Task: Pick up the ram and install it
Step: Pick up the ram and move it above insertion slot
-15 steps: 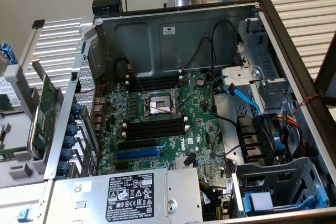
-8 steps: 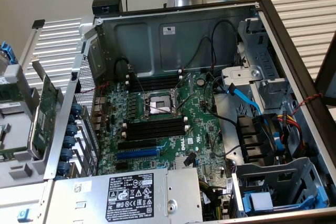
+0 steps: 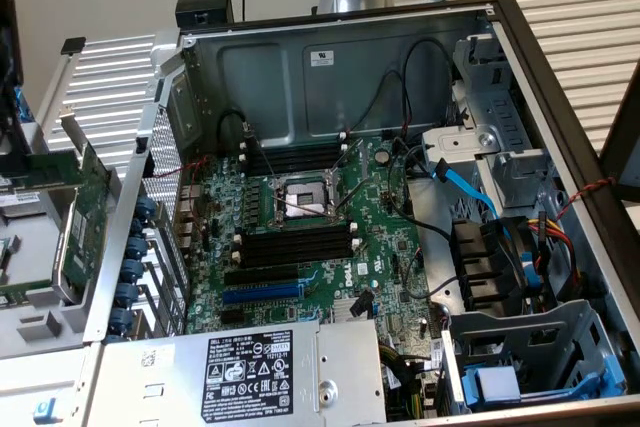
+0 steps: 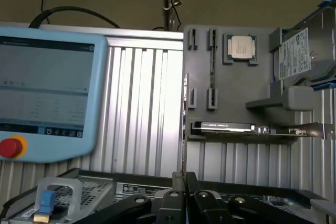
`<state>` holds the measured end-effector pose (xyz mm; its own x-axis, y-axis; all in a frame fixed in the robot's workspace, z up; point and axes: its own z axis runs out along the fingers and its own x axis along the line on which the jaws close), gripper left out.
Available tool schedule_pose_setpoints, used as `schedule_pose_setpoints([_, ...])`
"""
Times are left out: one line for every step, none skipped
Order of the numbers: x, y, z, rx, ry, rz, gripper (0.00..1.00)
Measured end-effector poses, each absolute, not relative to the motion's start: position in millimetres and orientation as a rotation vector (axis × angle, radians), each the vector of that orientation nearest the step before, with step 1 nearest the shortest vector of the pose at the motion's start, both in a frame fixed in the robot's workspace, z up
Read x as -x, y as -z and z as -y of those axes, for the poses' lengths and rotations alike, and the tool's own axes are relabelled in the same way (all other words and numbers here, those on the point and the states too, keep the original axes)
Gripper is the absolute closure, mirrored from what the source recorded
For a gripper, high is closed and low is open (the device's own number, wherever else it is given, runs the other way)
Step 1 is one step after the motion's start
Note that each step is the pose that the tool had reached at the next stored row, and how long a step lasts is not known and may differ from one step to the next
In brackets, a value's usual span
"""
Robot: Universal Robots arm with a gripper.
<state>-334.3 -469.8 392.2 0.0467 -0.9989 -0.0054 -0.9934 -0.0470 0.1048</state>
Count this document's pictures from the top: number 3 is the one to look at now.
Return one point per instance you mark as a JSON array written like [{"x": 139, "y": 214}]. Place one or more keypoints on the grey power supply unit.
[{"x": 165, "y": 372}]

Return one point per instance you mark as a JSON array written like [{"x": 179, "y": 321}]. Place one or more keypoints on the open grey PC case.
[{"x": 280, "y": 87}]

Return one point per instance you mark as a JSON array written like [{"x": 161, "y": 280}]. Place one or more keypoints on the grey disk bay with carrier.
[{"x": 525, "y": 322}]

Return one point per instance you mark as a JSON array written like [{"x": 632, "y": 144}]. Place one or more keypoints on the blue case release latch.
[{"x": 46, "y": 409}]

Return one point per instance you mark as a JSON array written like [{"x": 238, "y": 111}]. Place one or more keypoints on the rear port connectors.
[{"x": 190, "y": 217}]

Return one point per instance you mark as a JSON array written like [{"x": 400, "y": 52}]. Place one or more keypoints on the blue plastic drive bracket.
[{"x": 21, "y": 102}]

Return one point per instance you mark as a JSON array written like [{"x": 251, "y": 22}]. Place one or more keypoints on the black leaning panel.
[{"x": 625, "y": 147}]

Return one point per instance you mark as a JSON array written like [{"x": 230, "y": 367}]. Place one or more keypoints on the black RAM slot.
[
  {"x": 300, "y": 162},
  {"x": 300, "y": 150},
  {"x": 300, "y": 144},
  {"x": 300, "y": 156},
  {"x": 295, "y": 237},
  {"x": 295, "y": 245},
  {"x": 295, "y": 253},
  {"x": 295, "y": 230}
]

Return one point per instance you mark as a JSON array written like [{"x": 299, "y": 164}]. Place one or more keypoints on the silver metal disk bay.
[{"x": 500, "y": 112}]

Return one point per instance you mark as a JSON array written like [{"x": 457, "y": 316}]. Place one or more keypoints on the green Dell motherboard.
[{"x": 390, "y": 267}]

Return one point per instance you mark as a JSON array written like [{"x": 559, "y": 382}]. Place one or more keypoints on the short black expansion slot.
[{"x": 235, "y": 317}]

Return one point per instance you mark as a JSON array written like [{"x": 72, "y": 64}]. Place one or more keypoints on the black rail end cap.
[{"x": 73, "y": 45}]

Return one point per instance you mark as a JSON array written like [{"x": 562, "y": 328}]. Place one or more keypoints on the round coin cell battery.
[{"x": 383, "y": 156}]

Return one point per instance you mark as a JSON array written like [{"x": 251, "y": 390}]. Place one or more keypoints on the grey plastic parts rack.
[{"x": 45, "y": 327}]

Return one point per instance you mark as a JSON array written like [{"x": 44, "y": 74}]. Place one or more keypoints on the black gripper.
[{"x": 9, "y": 47}]

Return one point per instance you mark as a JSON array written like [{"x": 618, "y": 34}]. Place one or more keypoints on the small black box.
[{"x": 205, "y": 4}]

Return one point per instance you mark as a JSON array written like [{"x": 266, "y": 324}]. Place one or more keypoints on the silver chipset heat sink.
[{"x": 342, "y": 312}]

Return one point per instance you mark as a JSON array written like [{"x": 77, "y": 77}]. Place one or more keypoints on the blue expansion slot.
[{"x": 260, "y": 293}]

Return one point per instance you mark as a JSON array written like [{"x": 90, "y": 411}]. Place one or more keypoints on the long black expansion slot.
[{"x": 260, "y": 274}]

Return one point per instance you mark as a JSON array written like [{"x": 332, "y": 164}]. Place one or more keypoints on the green expansion card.
[{"x": 87, "y": 227}]

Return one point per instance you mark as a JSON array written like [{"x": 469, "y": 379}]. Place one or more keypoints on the blue card retention clip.
[
  {"x": 133, "y": 271},
  {"x": 129, "y": 294},
  {"x": 121, "y": 320},
  {"x": 146, "y": 208},
  {"x": 137, "y": 248}
]

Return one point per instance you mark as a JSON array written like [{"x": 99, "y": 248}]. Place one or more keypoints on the thin metal locking lever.
[
  {"x": 264, "y": 157},
  {"x": 352, "y": 195}
]

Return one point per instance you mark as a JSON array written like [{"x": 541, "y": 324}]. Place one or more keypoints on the small green circuit board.
[{"x": 6, "y": 252}]

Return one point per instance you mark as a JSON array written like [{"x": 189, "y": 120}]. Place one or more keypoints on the silver CPU socket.
[{"x": 305, "y": 197}]

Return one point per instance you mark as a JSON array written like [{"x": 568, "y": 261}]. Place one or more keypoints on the silver hard disk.
[{"x": 20, "y": 207}]

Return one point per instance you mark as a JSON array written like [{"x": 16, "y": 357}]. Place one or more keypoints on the blue plastic drive carrier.
[{"x": 469, "y": 389}]

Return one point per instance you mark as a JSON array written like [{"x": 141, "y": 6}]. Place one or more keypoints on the black fan assembly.
[{"x": 475, "y": 257}]

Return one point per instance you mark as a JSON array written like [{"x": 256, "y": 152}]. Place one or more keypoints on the white case label sticker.
[{"x": 321, "y": 58}]

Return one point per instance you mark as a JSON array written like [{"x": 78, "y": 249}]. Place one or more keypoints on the green circuit board strip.
[{"x": 25, "y": 292}]

